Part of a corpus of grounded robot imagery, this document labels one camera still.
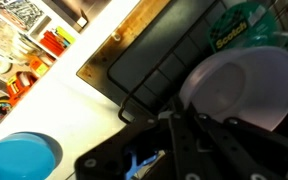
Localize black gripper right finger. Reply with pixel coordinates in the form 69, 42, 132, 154
170, 98, 288, 180

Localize green Scotch tape pack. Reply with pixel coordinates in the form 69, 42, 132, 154
207, 2, 288, 52

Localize purple plastic bowl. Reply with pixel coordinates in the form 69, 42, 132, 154
179, 46, 288, 130

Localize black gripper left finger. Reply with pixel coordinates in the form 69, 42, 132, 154
74, 118, 170, 180

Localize light blue plastic bowl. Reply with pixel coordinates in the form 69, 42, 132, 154
0, 132, 63, 180

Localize orange tape dispenser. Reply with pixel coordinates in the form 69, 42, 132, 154
6, 71, 37, 106

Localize open wooden drawer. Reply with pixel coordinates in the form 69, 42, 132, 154
0, 0, 113, 141

